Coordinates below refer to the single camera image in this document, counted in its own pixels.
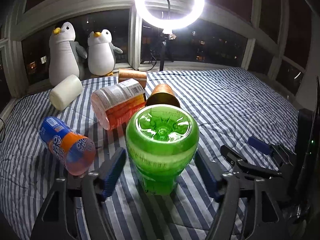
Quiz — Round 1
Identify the green plastic bottle cup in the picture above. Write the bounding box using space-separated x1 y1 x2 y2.
125 104 200 195

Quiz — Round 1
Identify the brown round cup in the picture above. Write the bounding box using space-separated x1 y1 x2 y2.
145 84 180 107

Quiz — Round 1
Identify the white plastic cup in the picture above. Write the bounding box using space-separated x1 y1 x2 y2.
49 74 84 111

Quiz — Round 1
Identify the clear orange plastic bottle cup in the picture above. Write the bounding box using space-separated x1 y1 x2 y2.
91 79 146 131

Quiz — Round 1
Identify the brown paper cup lying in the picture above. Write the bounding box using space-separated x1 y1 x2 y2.
118 69 148 88

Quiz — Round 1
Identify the blue white striped quilt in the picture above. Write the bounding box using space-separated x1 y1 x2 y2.
1 68 298 239

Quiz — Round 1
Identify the blue orange Arctic Ocean bottle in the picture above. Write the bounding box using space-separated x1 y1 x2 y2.
39 116 95 176

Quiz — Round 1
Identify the large plush penguin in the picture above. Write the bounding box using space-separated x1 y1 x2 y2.
49 22 87 86

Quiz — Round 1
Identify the small plush penguin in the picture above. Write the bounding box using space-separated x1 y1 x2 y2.
87 29 123 76

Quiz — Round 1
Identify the black ring light stand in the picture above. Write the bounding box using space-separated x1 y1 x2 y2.
139 28 177 72

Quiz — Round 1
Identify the bright ring light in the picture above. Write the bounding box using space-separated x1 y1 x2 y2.
135 0 205 30

